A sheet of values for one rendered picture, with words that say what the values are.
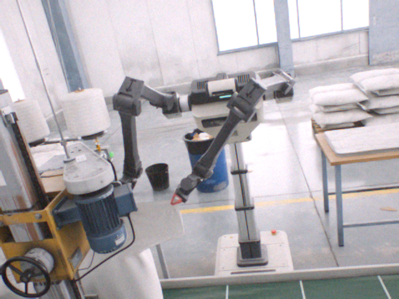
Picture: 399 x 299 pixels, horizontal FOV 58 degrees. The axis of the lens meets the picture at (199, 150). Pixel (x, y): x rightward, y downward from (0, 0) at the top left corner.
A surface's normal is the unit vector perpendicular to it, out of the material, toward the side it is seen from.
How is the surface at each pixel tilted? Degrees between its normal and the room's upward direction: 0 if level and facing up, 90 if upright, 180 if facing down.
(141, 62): 90
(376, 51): 90
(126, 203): 90
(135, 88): 46
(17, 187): 90
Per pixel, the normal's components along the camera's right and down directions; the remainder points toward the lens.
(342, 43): -0.10, 0.39
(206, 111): -0.20, -0.47
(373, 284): -0.18, -0.92
